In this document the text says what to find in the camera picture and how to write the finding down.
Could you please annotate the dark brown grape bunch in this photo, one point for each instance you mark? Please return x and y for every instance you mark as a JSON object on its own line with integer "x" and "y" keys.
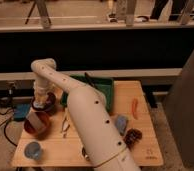
{"x": 132, "y": 136}

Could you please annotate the blue cup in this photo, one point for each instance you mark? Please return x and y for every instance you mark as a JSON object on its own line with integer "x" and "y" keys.
{"x": 33, "y": 150}

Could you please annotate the orange carrot toy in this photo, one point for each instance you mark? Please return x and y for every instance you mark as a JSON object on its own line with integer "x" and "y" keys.
{"x": 134, "y": 108}

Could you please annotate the wooden tongs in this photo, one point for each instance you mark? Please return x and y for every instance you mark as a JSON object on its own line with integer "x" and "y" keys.
{"x": 65, "y": 124}

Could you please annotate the blue sponge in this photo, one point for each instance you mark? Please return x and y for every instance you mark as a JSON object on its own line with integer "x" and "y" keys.
{"x": 121, "y": 124}

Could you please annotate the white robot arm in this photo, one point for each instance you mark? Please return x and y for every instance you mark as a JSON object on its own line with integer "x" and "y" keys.
{"x": 87, "y": 108}

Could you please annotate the blue power box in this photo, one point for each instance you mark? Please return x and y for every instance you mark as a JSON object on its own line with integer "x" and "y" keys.
{"x": 21, "y": 112}

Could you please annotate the white towel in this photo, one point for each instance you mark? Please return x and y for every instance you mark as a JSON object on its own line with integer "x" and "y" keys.
{"x": 40, "y": 102}

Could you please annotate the green tray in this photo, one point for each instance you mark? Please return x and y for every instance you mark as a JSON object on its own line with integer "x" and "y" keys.
{"x": 103, "y": 84}

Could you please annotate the red-brown bowl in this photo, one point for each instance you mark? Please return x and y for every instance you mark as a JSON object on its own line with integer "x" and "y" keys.
{"x": 31, "y": 126}

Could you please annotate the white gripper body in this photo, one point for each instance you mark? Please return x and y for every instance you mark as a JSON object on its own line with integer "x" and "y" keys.
{"x": 42, "y": 87}

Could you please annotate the wooden block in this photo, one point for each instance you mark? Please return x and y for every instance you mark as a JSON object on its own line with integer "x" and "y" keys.
{"x": 36, "y": 122}

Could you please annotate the purple bowl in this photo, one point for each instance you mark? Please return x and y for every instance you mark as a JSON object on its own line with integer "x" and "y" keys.
{"x": 50, "y": 105}

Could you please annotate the metal cup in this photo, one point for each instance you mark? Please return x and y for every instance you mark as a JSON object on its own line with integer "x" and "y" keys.
{"x": 84, "y": 153}

